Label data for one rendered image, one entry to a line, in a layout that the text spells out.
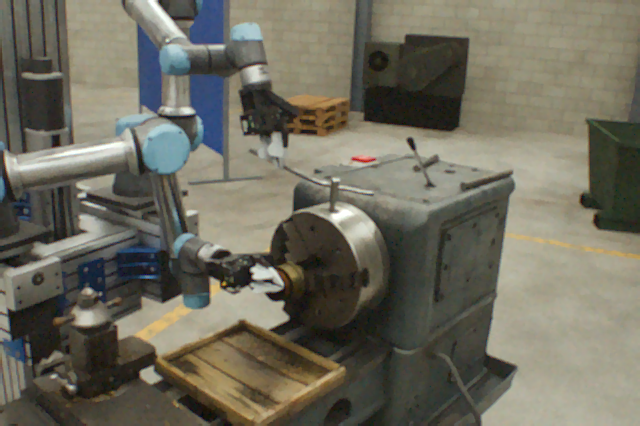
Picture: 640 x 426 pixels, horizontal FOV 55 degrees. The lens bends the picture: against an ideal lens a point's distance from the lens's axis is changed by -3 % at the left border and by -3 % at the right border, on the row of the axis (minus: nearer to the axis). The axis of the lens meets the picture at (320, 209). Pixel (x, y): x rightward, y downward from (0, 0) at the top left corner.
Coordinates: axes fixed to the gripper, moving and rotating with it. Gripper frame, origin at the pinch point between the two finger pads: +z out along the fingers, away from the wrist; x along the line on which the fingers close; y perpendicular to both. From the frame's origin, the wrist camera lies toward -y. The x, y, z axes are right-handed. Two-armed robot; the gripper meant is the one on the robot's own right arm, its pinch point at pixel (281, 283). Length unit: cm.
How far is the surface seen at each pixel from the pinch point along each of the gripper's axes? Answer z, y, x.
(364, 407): 11.5, -21.1, -38.7
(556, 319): -19, -261, -111
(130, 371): -5.8, 37.3, -10.2
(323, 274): 4.5, -9.7, 1.0
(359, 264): 10.7, -15.5, 3.9
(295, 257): -5.0, -9.8, 2.5
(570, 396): 19, -183, -110
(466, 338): 16, -66, -34
